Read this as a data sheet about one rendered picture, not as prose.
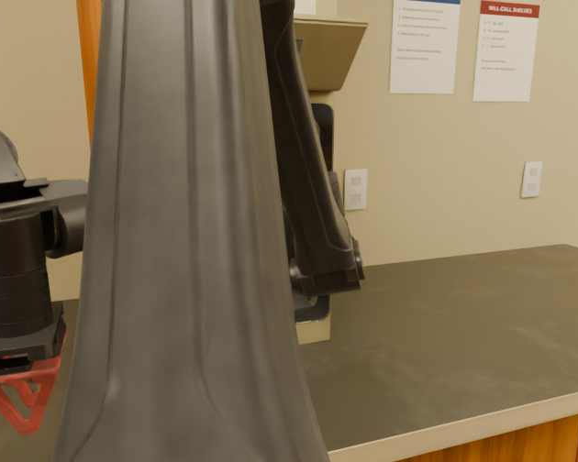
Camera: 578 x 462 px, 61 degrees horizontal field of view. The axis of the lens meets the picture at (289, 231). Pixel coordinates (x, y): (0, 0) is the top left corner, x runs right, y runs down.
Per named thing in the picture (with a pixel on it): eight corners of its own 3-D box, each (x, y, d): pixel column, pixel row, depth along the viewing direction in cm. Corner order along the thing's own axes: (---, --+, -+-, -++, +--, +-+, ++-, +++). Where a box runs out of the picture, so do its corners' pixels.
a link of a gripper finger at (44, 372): (73, 398, 51) (62, 314, 49) (67, 440, 45) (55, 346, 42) (-1, 411, 49) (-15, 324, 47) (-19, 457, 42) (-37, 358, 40)
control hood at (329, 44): (142, 88, 75) (137, 17, 73) (336, 91, 85) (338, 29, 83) (147, 85, 64) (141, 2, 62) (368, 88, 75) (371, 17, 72)
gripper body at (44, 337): (65, 316, 51) (57, 248, 50) (53, 363, 42) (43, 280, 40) (-6, 325, 49) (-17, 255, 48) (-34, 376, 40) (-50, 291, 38)
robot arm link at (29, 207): (-52, 205, 41) (-11, 211, 39) (24, 192, 47) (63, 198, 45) (-39, 282, 43) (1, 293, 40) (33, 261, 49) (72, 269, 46)
